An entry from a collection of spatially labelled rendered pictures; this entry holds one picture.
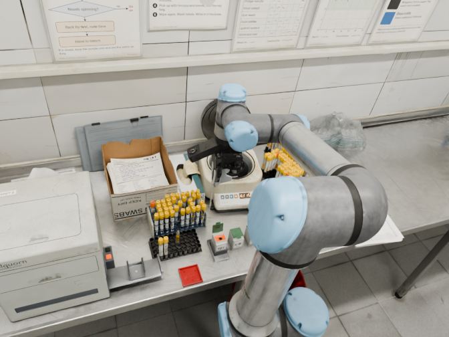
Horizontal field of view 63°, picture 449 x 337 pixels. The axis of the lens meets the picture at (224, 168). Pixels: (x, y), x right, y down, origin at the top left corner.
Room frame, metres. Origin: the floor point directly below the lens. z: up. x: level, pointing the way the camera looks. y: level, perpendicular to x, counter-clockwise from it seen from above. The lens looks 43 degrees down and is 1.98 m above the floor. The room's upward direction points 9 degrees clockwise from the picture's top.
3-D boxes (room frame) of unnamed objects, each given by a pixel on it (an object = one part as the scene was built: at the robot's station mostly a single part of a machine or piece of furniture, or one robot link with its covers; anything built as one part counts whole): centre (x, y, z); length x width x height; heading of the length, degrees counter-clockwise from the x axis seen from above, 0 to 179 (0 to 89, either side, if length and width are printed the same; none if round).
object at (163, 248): (0.76, 0.13, 0.93); 0.17 x 0.09 x 0.11; 116
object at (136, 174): (1.00, 0.33, 0.95); 0.29 x 0.25 x 0.15; 26
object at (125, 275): (0.60, 0.25, 0.92); 0.21 x 0.07 x 0.05; 116
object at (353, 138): (1.54, -0.59, 0.94); 0.20 x 0.17 x 0.14; 99
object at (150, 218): (0.86, 0.15, 0.91); 0.20 x 0.10 x 0.07; 116
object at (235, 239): (0.81, -0.08, 0.91); 0.05 x 0.04 x 0.07; 26
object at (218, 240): (0.77, -0.02, 0.92); 0.05 x 0.04 x 0.06; 26
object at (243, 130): (0.76, -0.04, 1.43); 0.11 x 0.11 x 0.08; 17
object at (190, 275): (0.65, 0.06, 0.88); 0.07 x 0.07 x 0.01; 26
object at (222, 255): (0.77, -0.02, 0.89); 0.09 x 0.05 x 0.04; 26
